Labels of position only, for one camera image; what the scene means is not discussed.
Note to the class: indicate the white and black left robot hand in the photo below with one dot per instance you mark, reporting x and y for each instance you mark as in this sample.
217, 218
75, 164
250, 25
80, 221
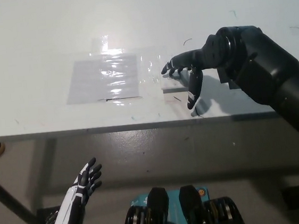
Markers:
75, 197

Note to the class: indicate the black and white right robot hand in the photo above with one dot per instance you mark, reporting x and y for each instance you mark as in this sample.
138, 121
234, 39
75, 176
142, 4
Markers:
213, 54

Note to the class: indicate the white wall light switch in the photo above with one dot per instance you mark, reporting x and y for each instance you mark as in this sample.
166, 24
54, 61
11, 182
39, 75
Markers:
174, 84

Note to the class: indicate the clear plastic film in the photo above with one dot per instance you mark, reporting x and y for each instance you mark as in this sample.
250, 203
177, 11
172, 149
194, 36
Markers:
149, 69

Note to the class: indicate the black metal table frame bar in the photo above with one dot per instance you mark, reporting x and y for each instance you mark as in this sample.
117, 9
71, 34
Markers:
11, 201

